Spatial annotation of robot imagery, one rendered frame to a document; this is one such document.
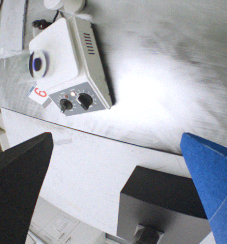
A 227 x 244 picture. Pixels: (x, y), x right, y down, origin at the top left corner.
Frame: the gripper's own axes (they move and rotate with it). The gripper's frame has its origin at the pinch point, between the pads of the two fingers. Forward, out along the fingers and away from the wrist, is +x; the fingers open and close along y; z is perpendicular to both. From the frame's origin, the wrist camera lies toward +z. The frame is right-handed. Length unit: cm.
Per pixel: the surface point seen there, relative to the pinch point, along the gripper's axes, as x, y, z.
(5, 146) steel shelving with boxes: 168, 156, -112
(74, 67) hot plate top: 21.9, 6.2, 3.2
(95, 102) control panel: 25.3, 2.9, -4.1
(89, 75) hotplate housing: 23.2, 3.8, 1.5
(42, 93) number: 36.4, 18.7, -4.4
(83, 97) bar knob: 24.9, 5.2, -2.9
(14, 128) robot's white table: 50, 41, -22
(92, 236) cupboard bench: 102, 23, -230
